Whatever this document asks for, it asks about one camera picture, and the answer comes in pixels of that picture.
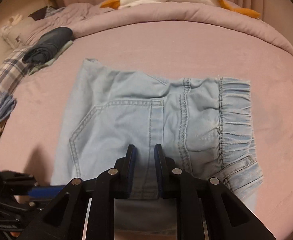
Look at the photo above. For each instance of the light blue garment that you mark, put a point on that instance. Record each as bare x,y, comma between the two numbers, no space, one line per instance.
4,106

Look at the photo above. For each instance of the dark blue folded clothes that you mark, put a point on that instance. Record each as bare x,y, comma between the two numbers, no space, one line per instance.
47,43

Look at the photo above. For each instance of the dark crumpled clothing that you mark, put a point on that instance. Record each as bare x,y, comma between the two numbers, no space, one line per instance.
45,12

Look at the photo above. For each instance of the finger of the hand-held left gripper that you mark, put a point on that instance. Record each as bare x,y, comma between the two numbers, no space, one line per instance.
14,206
46,190

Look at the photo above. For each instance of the mauve comforter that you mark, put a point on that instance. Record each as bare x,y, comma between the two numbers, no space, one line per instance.
186,15

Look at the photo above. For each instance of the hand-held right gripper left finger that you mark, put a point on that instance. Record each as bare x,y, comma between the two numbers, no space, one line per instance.
133,166

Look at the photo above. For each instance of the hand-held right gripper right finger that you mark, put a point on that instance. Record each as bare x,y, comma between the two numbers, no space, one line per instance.
159,167

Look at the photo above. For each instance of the plaid checked cloth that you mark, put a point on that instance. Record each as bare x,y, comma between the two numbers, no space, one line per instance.
9,72

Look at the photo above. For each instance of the pale green folded cloth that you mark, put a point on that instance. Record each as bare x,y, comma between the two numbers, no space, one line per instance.
59,51

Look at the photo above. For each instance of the light blue denim pants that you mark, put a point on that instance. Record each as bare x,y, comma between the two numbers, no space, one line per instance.
126,120

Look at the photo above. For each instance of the cream patterned pillow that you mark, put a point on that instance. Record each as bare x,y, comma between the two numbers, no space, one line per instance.
14,30

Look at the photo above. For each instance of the pink bed sheet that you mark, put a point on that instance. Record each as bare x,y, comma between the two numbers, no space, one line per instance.
186,50

